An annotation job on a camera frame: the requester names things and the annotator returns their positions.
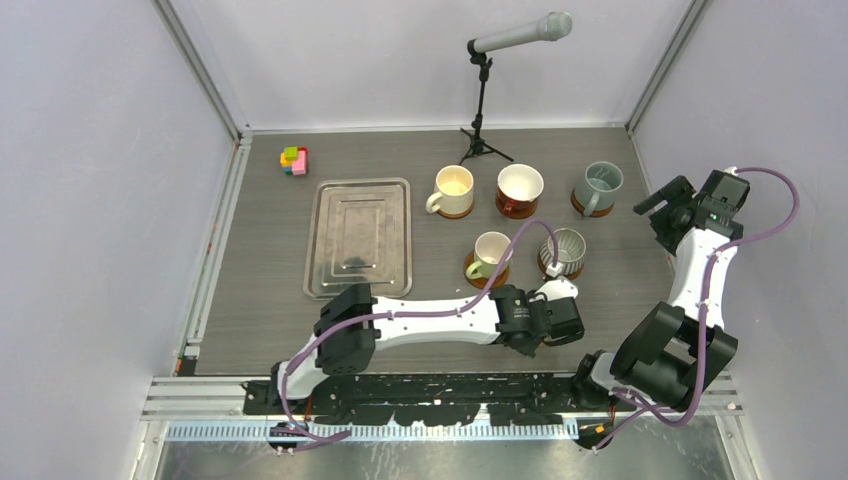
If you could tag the light green cup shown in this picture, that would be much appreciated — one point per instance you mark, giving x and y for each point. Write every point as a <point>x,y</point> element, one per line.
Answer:
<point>488,250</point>

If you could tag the silver metal tray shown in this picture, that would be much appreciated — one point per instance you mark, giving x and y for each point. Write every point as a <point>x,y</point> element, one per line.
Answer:
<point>360,232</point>

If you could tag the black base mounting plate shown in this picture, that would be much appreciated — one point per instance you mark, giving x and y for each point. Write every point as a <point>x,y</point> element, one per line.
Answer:
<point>510,399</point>

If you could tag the silver microphone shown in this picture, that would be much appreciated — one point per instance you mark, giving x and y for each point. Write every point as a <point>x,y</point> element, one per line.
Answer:
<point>550,28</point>

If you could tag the grey ribbed mug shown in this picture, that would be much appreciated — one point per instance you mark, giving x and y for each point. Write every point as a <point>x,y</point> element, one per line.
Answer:
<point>568,248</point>

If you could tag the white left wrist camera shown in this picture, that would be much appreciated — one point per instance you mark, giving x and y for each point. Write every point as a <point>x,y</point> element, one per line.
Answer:
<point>555,287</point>

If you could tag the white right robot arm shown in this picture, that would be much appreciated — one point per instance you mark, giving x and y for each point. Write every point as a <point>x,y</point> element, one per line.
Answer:
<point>681,346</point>

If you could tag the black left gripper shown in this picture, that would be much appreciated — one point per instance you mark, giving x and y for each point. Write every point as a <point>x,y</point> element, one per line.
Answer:
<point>531,352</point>

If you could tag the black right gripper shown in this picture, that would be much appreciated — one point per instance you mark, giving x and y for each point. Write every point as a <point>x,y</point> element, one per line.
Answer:
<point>677,193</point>

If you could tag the aluminium front rail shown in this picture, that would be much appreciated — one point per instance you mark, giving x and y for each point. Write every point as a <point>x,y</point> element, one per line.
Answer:
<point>211,409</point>

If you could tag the colourful block puzzle cube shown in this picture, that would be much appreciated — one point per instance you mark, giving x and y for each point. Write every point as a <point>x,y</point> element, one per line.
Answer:
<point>294,160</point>

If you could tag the cream mug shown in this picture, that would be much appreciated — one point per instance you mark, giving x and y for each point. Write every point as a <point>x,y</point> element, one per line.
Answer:
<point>453,190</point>

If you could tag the grey-blue mug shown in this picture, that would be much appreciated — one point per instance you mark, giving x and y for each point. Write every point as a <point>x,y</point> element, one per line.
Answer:
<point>599,185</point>

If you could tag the white bowl cup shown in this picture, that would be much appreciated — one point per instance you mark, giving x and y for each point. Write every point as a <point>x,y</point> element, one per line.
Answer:
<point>520,182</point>

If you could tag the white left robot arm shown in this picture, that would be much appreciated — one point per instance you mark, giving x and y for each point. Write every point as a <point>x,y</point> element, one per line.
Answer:
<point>356,324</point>

